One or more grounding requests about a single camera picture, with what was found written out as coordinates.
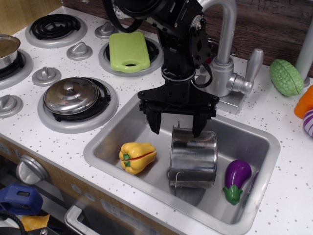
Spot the silver oven door handle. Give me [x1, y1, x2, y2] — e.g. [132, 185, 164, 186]
[64, 205, 137, 235]

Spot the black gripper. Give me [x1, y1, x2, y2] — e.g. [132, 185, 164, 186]
[137, 81, 219, 138]

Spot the silver stove knob bottom left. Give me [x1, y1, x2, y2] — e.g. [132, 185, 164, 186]
[0, 95, 23, 118]

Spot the back right stove burner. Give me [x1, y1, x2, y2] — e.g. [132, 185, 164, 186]
[98, 38, 163, 77]

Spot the silver stove knob top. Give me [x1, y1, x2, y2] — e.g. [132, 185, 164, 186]
[94, 22, 119, 39]

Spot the grey vertical pole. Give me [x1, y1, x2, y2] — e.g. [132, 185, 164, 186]
[295, 21, 313, 80]

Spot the yellow toy bell pepper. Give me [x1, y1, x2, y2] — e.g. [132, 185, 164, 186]
[119, 142, 157, 175]

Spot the silver oven dial knob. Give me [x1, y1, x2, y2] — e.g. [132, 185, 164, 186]
[16, 155, 49, 185]

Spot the purple toy eggplant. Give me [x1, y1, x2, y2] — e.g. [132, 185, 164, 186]
[223, 160, 252, 205]

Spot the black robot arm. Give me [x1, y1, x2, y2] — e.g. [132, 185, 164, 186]
[103, 0, 219, 137]

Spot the green plastic cutting board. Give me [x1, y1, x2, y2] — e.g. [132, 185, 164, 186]
[109, 32, 151, 73]

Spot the silver stove knob lower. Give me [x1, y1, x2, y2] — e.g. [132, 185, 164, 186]
[32, 67, 61, 87]

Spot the stainless steel pot lid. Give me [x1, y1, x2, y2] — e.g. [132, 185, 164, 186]
[44, 77, 100, 115]

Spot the front right stove burner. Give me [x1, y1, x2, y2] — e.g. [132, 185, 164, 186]
[38, 77, 118, 134]

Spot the silver stove knob middle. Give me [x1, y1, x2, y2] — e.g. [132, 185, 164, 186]
[67, 42, 93, 61]

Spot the purple white striped toy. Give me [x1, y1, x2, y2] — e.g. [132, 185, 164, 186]
[303, 109, 313, 137]

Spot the silver stove knob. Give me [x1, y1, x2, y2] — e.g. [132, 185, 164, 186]
[67, 42, 93, 61]
[94, 22, 119, 39]
[32, 67, 61, 87]
[0, 95, 23, 118]

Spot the green toy bitter melon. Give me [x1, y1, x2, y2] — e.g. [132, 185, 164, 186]
[269, 59, 304, 96]

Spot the silver toy faucet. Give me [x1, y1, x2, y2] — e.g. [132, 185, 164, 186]
[199, 0, 264, 115]

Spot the blue clamp tool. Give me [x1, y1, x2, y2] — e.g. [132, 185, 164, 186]
[0, 184, 44, 215]

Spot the stainless steel sink basin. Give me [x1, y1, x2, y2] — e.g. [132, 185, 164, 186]
[84, 96, 280, 235]

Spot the back left stove burner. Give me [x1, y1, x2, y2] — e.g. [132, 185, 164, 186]
[25, 14, 87, 48]

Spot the orange toy vegetable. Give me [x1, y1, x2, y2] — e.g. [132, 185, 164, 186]
[294, 86, 313, 118]

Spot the front left stove burner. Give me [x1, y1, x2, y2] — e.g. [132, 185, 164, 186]
[0, 49, 33, 90]

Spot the yellow cloth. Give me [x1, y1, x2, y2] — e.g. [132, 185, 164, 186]
[21, 214, 50, 232]

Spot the stove burner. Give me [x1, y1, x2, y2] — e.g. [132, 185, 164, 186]
[98, 38, 163, 77]
[0, 49, 33, 90]
[38, 77, 118, 134]
[25, 14, 87, 48]

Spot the steel pot on left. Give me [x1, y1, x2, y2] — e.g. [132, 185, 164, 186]
[0, 34, 21, 70]

